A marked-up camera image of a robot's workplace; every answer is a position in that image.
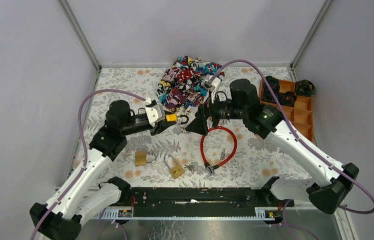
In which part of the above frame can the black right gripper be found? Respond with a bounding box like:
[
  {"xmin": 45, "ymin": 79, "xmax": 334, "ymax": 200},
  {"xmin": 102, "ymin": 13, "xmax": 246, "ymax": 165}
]
[{"xmin": 185, "ymin": 90, "xmax": 246, "ymax": 135}]

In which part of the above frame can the yellow small padlock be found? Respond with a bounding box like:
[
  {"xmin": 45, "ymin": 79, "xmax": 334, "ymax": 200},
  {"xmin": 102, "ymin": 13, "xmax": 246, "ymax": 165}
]
[{"xmin": 166, "ymin": 113, "xmax": 189, "ymax": 125}]

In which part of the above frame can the brass padlock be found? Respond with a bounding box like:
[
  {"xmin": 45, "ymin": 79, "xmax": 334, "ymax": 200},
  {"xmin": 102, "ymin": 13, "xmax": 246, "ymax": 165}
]
[
  {"xmin": 134, "ymin": 150, "xmax": 157, "ymax": 167},
  {"xmin": 163, "ymin": 154, "xmax": 185, "ymax": 179}
]

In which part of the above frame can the silver padlock key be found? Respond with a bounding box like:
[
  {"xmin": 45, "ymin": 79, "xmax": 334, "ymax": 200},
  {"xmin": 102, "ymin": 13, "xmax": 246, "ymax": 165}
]
[{"xmin": 184, "ymin": 164, "xmax": 196, "ymax": 172}]

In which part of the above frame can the red cable lock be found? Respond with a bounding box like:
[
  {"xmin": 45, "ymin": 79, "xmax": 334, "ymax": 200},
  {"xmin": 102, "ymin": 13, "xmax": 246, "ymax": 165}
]
[{"xmin": 198, "ymin": 126, "xmax": 239, "ymax": 176}]

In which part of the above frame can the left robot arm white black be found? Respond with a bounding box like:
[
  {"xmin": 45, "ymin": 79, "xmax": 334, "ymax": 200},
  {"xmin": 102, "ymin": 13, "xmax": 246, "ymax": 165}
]
[{"xmin": 29, "ymin": 100, "xmax": 178, "ymax": 240}]

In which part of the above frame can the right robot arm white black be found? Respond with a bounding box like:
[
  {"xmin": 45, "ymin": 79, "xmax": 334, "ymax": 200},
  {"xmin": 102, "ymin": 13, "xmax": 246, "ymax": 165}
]
[{"xmin": 186, "ymin": 78, "xmax": 359, "ymax": 214}]

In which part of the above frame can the colourful comic print cloth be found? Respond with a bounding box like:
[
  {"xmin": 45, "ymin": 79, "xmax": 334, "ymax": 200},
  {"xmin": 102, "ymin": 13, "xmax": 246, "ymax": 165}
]
[{"xmin": 156, "ymin": 55, "xmax": 222, "ymax": 113}]

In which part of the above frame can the dark rolled fabric top left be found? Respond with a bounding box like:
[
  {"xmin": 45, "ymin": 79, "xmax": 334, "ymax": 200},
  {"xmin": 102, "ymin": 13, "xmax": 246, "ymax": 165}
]
[{"xmin": 263, "ymin": 75, "xmax": 280, "ymax": 98}]

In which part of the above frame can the dark rolled fabric small centre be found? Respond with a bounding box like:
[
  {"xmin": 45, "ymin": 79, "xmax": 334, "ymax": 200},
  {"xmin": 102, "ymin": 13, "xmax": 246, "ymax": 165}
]
[{"xmin": 280, "ymin": 91, "xmax": 298, "ymax": 107}]

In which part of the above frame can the orange wooden compartment tray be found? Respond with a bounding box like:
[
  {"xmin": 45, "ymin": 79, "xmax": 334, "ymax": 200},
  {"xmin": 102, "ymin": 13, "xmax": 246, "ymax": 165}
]
[{"xmin": 259, "ymin": 79, "xmax": 315, "ymax": 143}]

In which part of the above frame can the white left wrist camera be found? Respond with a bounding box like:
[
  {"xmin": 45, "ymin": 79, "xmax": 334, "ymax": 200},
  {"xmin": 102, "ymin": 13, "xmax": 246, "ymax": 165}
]
[{"xmin": 145, "ymin": 100, "xmax": 165, "ymax": 126}]

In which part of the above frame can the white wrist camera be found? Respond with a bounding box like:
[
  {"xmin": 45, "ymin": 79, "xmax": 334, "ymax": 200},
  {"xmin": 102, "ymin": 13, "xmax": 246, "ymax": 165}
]
[
  {"xmin": 201, "ymin": 75, "xmax": 221, "ymax": 103},
  {"xmin": 145, "ymin": 100, "xmax": 165, "ymax": 126}
]

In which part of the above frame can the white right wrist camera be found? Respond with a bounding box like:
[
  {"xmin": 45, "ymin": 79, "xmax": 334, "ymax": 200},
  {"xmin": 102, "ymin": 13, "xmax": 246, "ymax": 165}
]
[{"xmin": 201, "ymin": 75, "xmax": 221, "ymax": 103}]

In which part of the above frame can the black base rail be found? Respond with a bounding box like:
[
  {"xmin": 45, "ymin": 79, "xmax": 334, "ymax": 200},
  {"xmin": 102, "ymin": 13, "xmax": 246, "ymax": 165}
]
[{"xmin": 111, "ymin": 187, "xmax": 294, "ymax": 219}]

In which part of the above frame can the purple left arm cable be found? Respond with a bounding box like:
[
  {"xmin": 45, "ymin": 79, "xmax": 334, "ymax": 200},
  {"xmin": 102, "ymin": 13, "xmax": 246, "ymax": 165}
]
[{"xmin": 29, "ymin": 89, "xmax": 149, "ymax": 240}]

